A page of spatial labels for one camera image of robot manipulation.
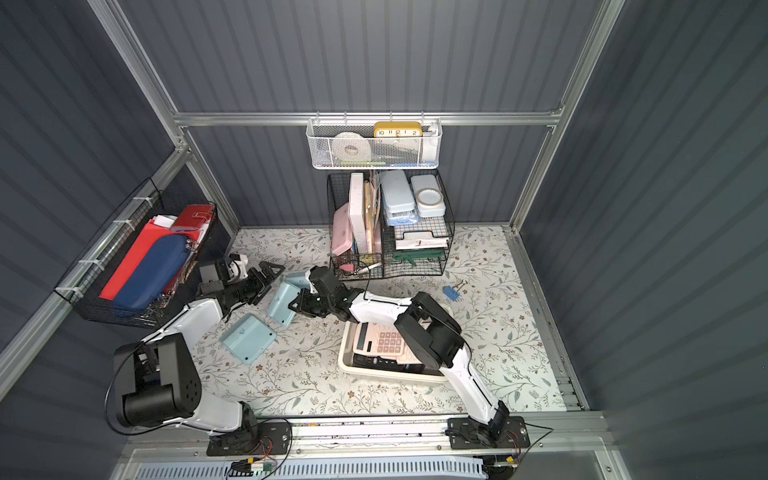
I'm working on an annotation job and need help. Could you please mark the light blue calculator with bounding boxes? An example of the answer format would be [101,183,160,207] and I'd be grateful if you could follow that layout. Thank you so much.
[284,271,312,290]
[267,281,302,327]
[219,314,277,365]

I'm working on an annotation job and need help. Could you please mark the pink calculator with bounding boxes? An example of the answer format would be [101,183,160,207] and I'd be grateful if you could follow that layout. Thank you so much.
[353,323,421,365]

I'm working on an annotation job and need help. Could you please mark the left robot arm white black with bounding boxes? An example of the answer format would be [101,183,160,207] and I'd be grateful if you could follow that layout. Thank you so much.
[104,261,285,436]

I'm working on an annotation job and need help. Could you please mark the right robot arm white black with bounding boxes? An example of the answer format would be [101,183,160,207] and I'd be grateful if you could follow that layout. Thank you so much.
[288,266,509,447]

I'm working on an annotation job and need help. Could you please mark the beige plastic storage box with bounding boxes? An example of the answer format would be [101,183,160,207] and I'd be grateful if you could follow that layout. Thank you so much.
[348,292,465,380]

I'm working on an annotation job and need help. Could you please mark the white round tape box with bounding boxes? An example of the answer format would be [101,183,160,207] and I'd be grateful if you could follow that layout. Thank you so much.
[410,174,446,218]

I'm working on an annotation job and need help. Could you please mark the floral table mat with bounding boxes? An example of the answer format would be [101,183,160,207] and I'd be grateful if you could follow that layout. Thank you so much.
[191,225,565,416]

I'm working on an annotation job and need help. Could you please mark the pink case in organizer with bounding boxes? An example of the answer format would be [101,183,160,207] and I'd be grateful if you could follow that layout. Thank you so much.
[331,203,354,256]

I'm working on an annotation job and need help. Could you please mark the red wallet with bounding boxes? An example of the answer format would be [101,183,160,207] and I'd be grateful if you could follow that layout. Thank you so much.
[170,204,215,232]

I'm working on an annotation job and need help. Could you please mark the navy blue pouch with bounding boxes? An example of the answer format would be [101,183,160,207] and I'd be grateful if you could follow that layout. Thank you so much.
[111,234,189,318]

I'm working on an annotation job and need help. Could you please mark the pink upright book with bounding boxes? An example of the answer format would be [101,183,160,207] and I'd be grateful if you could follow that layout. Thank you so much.
[348,173,369,254]

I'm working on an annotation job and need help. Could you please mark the red folder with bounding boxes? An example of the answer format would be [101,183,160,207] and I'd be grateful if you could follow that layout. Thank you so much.
[99,221,171,300]

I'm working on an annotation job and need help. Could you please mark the light blue pencil case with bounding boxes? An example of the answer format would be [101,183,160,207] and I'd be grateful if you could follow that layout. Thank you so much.
[381,170,419,226]

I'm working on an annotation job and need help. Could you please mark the blue binder clip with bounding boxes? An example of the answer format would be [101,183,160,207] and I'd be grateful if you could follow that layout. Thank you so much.
[442,280,467,302]

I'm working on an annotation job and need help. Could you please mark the white tape roll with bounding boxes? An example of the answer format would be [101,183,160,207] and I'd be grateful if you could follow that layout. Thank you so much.
[330,132,372,163]

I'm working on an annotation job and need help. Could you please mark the white mesh hanging basket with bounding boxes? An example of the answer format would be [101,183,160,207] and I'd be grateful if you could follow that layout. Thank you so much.
[305,115,443,170]

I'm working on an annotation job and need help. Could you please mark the small circuit board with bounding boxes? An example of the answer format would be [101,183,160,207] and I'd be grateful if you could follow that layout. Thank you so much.
[226,458,279,478]

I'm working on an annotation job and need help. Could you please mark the yellow clock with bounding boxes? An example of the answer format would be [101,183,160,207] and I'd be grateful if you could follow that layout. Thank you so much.
[373,121,423,139]

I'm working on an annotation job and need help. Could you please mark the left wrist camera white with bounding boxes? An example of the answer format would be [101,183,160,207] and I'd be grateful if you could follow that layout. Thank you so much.
[227,253,248,283]

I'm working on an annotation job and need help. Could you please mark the black wire desk organizer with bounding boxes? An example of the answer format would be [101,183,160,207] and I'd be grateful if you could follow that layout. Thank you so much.
[329,170,455,281]

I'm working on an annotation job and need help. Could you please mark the black wire side basket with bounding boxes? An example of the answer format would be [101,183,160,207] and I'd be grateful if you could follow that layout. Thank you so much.
[54,181,226,329]

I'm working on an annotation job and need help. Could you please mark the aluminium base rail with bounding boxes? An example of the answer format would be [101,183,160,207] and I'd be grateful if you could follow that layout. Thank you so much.
[119,413,625,480]

